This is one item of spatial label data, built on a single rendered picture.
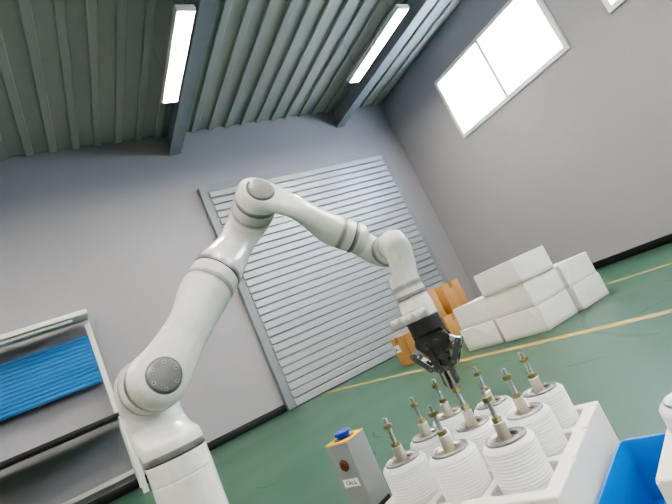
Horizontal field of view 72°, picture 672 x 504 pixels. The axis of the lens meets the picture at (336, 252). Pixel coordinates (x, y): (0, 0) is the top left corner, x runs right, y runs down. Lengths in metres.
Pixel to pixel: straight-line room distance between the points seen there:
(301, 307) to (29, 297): 3.07
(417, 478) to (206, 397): 4.92
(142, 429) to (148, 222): 5.53
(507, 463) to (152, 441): 0.57
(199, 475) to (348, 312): 5.78
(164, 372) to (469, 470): 0.56
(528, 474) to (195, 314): 0.61
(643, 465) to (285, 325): 5.24
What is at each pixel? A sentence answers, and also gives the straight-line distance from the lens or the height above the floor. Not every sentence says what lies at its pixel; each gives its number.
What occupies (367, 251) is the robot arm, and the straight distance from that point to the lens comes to 1.06.
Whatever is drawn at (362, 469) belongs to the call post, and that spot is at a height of 0.24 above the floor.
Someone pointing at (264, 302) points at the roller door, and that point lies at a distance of 6.06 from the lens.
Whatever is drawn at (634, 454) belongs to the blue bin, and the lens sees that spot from 1.15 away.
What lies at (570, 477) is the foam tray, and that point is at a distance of 0.92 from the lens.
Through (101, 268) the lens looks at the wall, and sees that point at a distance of 6.04.
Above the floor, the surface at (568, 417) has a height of 0.19.
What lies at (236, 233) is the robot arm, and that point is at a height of 0.81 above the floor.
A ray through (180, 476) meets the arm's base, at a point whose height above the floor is 0.44.
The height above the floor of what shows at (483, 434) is 0.24.
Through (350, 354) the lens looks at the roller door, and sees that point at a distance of 6.35.
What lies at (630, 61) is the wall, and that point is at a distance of 6.13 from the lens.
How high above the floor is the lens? 0.53
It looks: 10 degrees up
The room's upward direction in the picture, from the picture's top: 24 degrees counter-clockwise
